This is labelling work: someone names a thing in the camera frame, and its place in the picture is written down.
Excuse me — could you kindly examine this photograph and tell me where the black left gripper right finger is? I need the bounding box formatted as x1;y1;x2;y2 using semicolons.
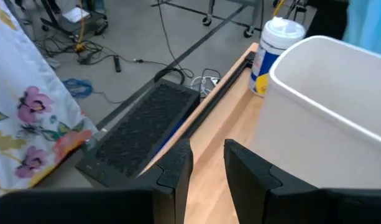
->
223;139;318;224

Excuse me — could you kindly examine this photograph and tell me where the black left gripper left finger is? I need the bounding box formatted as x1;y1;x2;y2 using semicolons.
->
135;139;194;224

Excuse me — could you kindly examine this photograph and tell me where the white plastic trash bin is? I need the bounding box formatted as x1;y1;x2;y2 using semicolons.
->
249;35;381;190

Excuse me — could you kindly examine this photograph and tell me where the light blue bin liner bag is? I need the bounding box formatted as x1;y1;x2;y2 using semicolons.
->
344;0;381;58

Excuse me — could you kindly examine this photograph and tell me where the black rubber floor mat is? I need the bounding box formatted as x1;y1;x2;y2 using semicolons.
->
75;78;201;189

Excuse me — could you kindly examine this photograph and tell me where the Lysol wipes canister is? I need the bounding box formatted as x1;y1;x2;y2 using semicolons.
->
248;17;306;97

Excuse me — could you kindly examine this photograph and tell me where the black handheld device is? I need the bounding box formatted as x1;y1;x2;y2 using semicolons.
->
112;55;122;73

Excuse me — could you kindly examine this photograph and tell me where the floral print curtain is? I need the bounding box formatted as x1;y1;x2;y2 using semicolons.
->
0;0;99;203

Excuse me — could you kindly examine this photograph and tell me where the black floor stand base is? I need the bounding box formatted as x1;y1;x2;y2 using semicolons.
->
39;0;109;37

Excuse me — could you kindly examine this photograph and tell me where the white paper sheet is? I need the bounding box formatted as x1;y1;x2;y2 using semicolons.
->
62;6;91;24

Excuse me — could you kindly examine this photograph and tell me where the blue coiled cable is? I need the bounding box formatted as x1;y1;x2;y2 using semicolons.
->
62;77;122;105

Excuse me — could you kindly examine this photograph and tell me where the thin black hanging cable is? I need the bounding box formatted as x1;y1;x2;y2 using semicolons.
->
157;0;195;79

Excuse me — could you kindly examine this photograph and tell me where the black cable bundle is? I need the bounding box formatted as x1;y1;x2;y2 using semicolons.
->
34;35;116;66

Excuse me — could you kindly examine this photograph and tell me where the gray metal cart frame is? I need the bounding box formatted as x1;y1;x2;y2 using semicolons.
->
150;0;265;34

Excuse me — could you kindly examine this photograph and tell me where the yellow cable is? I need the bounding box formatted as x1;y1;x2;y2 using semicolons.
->
74;0;87;53
272;0;287;17

